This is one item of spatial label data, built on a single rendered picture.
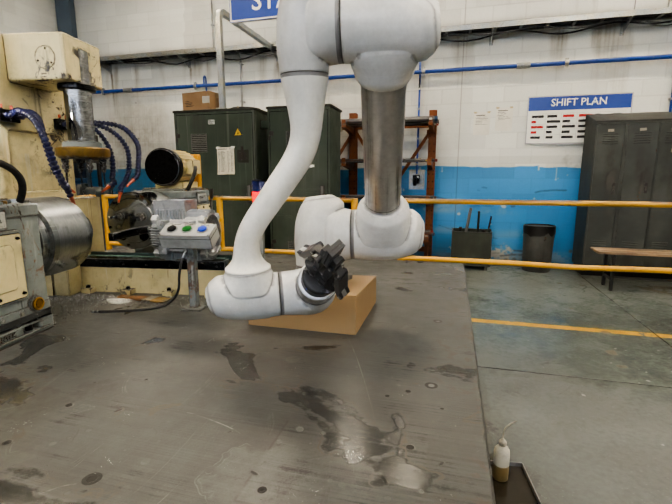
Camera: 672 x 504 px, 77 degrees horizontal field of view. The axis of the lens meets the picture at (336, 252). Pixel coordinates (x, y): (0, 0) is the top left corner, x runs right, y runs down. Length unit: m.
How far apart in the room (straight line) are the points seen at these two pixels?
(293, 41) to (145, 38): 7.36
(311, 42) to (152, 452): 0.77
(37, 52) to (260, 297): 1.26
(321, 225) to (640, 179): 5.19
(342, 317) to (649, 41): 6.07
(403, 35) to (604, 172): 5.28
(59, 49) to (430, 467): 1.68
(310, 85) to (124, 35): 7.65
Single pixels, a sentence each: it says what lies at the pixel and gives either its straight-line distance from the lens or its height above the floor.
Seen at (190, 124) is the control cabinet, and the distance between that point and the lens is 5.25.
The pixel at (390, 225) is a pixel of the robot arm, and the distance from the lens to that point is 1.19.
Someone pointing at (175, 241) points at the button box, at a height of 1.03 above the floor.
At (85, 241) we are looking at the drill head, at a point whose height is 1.02.
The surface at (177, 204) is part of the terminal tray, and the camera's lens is 1.64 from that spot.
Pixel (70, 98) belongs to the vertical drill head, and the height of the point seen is 1.50.
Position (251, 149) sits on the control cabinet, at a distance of 4.86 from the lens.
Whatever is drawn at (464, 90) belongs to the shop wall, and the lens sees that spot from 6.36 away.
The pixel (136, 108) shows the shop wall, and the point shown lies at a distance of 8.18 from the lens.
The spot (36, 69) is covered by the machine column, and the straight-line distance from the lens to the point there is 1.89.
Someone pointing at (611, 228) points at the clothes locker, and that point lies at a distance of 6.13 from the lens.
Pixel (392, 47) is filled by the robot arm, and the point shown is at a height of 1.47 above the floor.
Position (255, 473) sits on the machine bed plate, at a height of 0.80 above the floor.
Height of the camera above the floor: 1.23
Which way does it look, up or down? 10 degrees down
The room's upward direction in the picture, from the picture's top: straight up
